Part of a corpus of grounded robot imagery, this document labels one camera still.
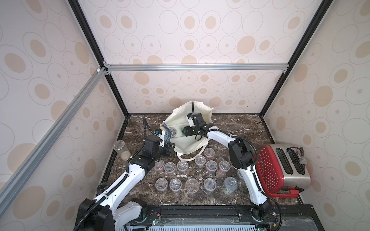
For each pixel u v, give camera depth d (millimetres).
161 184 785
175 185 780
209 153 901
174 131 1022
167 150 714
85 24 729
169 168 843
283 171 700
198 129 792
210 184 790
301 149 789
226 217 729
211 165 853
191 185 781
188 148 919
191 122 871
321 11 688
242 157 603
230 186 761
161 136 733
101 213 381
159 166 853
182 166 852
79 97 699
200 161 873
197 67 938
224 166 848
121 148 828
